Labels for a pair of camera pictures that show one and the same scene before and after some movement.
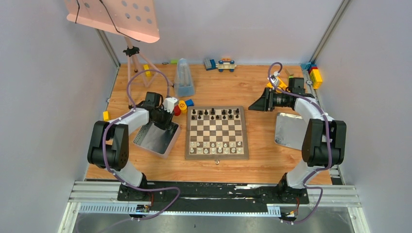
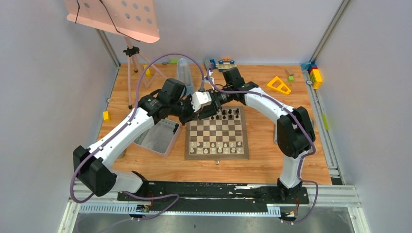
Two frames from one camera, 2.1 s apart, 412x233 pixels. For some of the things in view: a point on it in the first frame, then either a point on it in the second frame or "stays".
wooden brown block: (288, 74) stays
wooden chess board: (216, 132) stays
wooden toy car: (227, 64) stays
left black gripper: (164, 120) to (188, 113)
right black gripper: (265, 102) to (215, 96)
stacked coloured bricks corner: (314, 74) stays
